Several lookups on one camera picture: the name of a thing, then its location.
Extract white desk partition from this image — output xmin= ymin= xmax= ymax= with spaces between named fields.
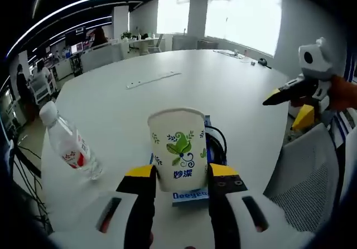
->
xmin=80 ymin=43 xmax=124 ymax=72

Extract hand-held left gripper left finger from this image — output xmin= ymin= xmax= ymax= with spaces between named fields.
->
xmin=51 ymin=164 xmax=157 ymax=249

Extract white cable on table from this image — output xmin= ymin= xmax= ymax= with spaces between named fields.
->
xmin=213 ymin=48 xmax=244 ymax=59

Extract person's right hand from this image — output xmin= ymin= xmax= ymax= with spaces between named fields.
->
xmin=327 ymin=75 xmax=357 ymax=112

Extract white strip on table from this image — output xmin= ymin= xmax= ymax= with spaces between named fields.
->
xmin=126 ymin=71 xmax=182 ymax=91

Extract black cable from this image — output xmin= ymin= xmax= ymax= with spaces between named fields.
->
xmin=205 ymin=124 xmax=229 ymax=167

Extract clear plastic bottle red label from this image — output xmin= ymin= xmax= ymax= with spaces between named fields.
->
xmin=38 ymin=101 xmax=104 ymax=181

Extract curved ceiling light strip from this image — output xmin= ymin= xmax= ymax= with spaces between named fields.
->
xmin=7 ymin=0 xmax=161 ymax=58

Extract large blue white packet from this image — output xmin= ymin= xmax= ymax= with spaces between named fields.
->
xmin=149 ymin=114 xmax=225 ymax=208

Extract black shelf cart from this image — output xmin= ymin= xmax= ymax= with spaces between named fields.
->
xmin=69 ymin=54 xmax=84 ymax=77

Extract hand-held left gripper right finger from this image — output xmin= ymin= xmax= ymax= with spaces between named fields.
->
xmin=208 ymin=163 xmax=316 ymax=249

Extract white paper cup leaf print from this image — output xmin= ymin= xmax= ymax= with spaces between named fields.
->
xmin=147 ymin=108 xmax=209 ymax=193

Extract grey office chair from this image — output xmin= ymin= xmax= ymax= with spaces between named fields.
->
xmin=147 ymin=33 xmax=166 ymax=55

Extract small black device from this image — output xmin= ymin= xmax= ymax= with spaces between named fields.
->
xmin=258 ymin=57 xmax=272 ymax=70

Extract round white table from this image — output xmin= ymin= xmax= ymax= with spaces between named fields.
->
xmin=129 ymin=37 xmax=166 ymax=56

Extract wall display screen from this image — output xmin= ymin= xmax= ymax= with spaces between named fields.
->
xmin=65 ymin=27 xmax=86 ymax=45

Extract grey mesh chair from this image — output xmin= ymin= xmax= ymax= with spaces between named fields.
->
xmin=263 ymin=123 xmax=342 ymax=233

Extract white office chair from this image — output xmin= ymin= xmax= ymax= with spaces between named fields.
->
xmin=28 ymin=72 xmax=57 ymax=105

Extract black floor cables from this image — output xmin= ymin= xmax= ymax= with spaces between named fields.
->
xmin=10 ymin=141 xmax=54 ymax=235

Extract large window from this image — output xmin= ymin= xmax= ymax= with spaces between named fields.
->
xmin=205 ymin=0 xmax=283 ymax=57
xmin=157 ymin=0 xmax=192 ymax=36

